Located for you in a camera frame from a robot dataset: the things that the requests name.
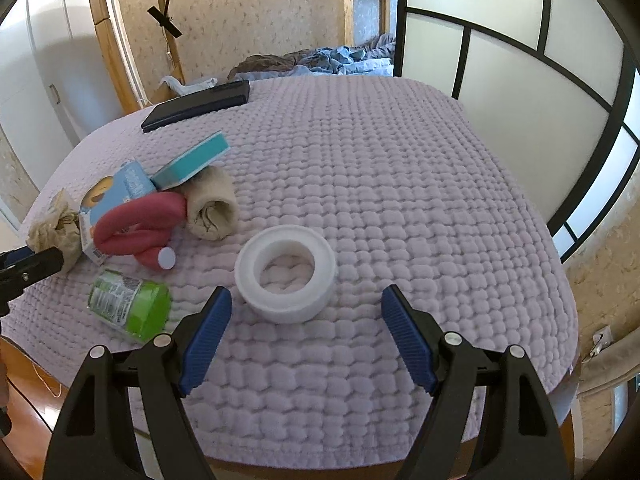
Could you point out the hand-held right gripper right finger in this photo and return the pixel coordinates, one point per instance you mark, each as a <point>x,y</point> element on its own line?
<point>407,345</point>

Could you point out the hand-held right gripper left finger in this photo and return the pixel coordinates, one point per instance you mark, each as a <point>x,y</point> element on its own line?
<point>207,340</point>

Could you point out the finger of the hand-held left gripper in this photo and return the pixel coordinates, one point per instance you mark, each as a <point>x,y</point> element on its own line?
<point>35,265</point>

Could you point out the brown paper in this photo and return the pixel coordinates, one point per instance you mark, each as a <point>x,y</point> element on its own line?
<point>55,220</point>

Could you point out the green plastic jar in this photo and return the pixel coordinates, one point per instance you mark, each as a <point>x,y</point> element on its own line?
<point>145,310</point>

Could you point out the white tape roll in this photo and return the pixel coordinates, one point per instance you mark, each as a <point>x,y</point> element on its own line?
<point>280,306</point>

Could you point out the light blue carton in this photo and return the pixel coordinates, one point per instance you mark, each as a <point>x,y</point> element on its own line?
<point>127,182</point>

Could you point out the pink and beige socks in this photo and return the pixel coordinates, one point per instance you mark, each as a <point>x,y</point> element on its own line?
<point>150,210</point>

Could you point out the beige cloth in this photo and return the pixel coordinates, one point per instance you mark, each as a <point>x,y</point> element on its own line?
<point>215,190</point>

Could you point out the teal and white box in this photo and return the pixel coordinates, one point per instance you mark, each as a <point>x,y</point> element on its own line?
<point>185,165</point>

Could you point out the purple quilted blanket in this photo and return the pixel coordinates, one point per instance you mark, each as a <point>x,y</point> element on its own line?
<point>375,185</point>

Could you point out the white cloth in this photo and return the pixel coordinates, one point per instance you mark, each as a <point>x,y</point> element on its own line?
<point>175,85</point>

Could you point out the white wardrobe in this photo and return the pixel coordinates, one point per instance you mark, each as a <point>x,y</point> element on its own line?
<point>50,35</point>

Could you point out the black flat case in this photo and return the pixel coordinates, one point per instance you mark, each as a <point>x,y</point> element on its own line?
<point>200,102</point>

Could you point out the brown blanket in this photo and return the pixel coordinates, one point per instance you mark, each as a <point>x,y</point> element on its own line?
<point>265,64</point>

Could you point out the blue crumpled bedding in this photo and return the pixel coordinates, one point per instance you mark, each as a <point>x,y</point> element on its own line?
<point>350,60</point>

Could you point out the black-framed frosted partition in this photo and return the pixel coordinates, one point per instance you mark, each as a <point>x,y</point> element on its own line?
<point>500,60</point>

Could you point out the white wall socket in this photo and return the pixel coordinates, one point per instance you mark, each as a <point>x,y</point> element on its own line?
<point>601,340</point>

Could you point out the wooden bunk bed frame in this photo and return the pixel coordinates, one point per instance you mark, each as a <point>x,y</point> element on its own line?
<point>100,20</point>

